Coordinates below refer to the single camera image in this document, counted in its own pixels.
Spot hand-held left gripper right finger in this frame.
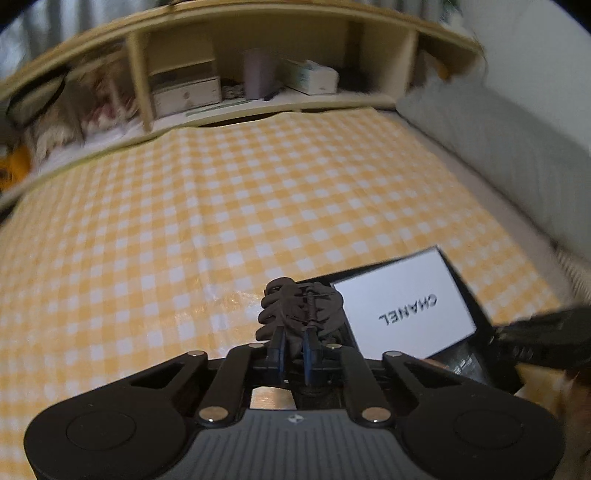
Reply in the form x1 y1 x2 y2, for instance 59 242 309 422
302 325 462 428

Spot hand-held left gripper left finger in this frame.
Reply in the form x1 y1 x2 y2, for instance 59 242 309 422
131 323 289 428

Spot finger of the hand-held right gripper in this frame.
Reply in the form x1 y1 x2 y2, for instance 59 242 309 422
492 305 591 370

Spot dark brown hair claw clip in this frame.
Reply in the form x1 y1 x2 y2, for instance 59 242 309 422
256 276 349 352

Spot black cardboard box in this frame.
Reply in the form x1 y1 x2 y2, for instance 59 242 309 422
295 249 525 393

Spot small white box black sides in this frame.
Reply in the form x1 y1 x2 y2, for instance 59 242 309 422
332 246 477 360

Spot grey bed sheet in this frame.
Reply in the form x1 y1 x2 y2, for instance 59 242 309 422
383 108 591 315

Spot yellow white checked cloth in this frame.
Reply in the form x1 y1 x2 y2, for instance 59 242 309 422
0 108 564 480

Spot grey pillow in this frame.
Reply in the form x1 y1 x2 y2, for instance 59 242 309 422
397 76 591 259

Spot white drawer box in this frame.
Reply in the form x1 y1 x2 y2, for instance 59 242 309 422
150 76 222 118

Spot white tissue pack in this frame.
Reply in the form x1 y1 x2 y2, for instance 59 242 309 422
283 59 340 95

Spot pale purple cup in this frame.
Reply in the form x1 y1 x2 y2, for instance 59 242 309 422
244 48 278 100

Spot cream open box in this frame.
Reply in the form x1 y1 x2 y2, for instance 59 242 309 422
148 58 218 86

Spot cream wooden shelf unit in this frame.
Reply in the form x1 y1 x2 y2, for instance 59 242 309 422
0 0 483 204

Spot black headband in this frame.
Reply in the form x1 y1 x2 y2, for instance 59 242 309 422
7 76 65 127

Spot grey curtain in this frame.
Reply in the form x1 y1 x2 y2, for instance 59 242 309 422
0 0 158 79

